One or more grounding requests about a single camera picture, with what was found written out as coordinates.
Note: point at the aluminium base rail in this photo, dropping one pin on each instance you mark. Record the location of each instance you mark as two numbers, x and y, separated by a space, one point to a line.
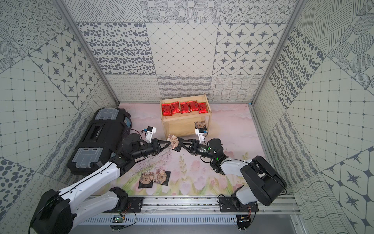
192 210

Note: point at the red tea bag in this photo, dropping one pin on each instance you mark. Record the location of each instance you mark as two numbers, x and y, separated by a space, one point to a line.
193 105
175 108
166 109
185 107
202 106

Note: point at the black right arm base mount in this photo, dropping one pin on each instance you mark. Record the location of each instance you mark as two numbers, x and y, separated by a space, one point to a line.
232 204

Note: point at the light wooden shelf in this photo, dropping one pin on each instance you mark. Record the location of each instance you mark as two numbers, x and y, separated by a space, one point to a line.
182 125

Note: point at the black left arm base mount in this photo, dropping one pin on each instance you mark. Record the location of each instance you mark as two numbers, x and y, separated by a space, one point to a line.
125 202

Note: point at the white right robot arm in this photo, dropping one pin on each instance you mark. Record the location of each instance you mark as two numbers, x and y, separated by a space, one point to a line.
264 183

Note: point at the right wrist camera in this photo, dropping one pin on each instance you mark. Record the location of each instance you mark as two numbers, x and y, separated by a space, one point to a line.
201 133

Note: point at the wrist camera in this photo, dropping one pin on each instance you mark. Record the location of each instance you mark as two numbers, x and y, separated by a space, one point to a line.
201 133
149 133

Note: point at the brown patterned tea bag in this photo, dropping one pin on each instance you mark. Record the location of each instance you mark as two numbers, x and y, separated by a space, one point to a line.
174 141
201 127
146 180
162 177

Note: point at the green circuit board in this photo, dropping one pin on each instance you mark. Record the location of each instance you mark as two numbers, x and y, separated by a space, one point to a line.
118 219

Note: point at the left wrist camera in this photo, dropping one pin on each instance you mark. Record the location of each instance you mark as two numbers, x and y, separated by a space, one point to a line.
149 133

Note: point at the black plastic toolbox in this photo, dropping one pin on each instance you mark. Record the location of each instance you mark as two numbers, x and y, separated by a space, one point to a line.
100 140

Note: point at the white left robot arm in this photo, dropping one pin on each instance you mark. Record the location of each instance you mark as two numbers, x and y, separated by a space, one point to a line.
58 212

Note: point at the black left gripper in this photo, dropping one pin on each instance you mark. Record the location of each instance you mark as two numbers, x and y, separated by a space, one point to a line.
156 146

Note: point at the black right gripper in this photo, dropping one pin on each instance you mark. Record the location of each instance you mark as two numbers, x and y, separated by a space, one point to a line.
194 146

